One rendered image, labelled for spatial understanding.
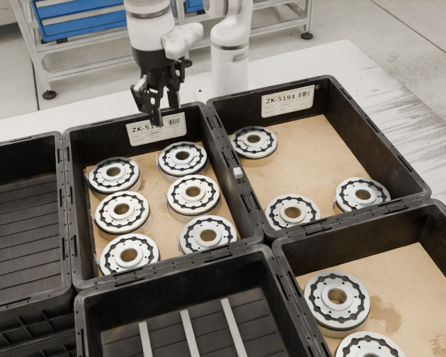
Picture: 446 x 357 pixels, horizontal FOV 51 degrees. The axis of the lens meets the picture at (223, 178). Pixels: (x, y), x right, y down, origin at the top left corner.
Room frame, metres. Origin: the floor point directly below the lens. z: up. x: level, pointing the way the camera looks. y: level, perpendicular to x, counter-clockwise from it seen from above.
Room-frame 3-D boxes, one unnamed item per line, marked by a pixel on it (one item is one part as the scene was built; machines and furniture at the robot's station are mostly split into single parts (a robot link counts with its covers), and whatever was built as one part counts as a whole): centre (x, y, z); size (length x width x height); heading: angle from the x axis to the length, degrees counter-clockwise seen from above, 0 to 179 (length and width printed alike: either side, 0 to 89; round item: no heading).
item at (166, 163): (0.73, 0.08, 0.86); 0.10 x 0.10 x 0.01
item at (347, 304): (0.38, -0.17, 0.86); 0.05 x 0.05 x 0.01
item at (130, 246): (0.48, 0.17, 0.86); 0.05 x 0.05 x 0.01
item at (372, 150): (0.67, -0.16, 0.87); 0.40 x 0.30 x 0.11; 14
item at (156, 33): (0.69, 0.08, 1.18); 0.11 x 0.09 x 0.06; 60
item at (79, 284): (0.60, 0.13, 0.92); 0.40 x 0.30 x 0.02; 14
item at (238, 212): (0.60, 0.13, 0.87); 0.40 x 0.30 x 0.11; 14
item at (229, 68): (1.02, -0.03, 0.87); 0.09 x 0.09 x 0.17; 11
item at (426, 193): (0.67, -0.16, 0.92); 0.40 x 0.30 x 0.02; 14
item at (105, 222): (0.59, 0.19, 0.86); 0.10 x 0.10 x 0.01
